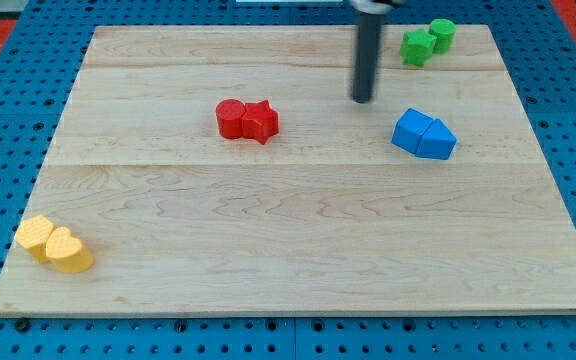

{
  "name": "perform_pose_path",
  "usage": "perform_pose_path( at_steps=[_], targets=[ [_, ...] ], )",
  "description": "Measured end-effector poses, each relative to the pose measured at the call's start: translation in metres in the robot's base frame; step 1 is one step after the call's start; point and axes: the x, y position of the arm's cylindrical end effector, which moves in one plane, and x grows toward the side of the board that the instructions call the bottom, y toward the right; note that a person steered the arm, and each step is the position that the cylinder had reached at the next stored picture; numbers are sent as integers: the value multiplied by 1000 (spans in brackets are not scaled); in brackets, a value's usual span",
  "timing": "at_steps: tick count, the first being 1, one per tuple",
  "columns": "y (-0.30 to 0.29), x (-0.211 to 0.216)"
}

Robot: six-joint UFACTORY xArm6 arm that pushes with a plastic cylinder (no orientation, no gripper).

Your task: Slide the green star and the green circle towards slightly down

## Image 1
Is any green cylinder block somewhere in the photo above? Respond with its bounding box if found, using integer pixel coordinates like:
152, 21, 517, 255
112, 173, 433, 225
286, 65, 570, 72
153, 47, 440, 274
429, 18, 457, 54

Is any blue triangle block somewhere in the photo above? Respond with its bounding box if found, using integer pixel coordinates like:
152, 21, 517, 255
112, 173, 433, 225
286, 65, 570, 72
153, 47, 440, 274
415, 119, 457, 160

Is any yellow hexagon block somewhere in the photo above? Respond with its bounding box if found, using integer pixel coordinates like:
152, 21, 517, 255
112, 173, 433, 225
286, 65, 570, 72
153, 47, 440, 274
14, 215, 56, 264

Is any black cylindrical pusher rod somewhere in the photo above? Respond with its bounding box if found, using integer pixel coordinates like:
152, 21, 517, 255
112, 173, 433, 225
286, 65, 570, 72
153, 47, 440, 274
351, 12, 387, 104

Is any green star block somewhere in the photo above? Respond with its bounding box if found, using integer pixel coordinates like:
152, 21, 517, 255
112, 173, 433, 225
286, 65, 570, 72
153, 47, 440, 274
400, 28, 437, 67

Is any red star block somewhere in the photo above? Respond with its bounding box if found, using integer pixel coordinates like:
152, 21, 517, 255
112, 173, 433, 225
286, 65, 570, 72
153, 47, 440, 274
242, 100, 279, 145

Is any red cylinder block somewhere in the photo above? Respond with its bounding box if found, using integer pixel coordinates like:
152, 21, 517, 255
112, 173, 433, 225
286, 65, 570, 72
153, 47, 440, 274
215, 99, 246, 139

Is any yellow heart block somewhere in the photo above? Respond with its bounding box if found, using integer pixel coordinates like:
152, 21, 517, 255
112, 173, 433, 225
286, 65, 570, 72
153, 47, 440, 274
45, 227, 94, 274

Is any blue cube block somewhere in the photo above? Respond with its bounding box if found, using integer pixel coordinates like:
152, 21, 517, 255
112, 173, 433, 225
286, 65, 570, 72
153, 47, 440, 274
391, 108, 434, 154

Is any wooden board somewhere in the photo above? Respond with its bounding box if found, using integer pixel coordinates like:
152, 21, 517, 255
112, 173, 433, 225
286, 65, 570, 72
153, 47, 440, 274
0, 25, 576, 319

